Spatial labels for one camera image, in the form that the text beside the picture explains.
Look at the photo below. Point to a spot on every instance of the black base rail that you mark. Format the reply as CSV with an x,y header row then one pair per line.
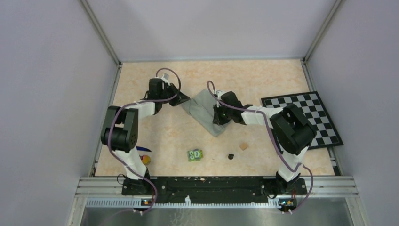
x,y
214,190

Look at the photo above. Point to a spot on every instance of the red yellow ball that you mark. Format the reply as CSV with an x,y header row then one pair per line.
x,y
145,159

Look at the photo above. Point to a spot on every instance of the black white checkerboard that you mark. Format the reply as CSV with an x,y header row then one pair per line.
x,y
313,108

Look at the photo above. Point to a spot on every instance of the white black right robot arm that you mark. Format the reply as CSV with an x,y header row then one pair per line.
x,y
290,131

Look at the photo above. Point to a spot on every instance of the small tan wooden block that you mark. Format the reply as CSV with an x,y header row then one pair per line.
x,y
243,146

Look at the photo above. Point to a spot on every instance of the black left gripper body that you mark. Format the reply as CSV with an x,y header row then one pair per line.
x,y
166,94

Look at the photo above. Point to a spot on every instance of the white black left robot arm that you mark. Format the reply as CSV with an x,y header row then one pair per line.
x,y
120,128

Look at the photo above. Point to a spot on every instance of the grey-green cloth napkin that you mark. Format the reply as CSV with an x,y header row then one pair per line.
x,y
201,109

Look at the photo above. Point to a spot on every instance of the aluminium frame rail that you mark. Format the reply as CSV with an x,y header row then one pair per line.
x,y
106,192

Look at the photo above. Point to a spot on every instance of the green owl toy block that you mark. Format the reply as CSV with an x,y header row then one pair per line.
x,y
195,155

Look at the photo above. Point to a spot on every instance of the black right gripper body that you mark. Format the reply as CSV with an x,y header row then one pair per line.
x,y
223,114

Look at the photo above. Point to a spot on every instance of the blue pen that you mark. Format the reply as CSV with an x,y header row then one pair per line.
x,y
139,148

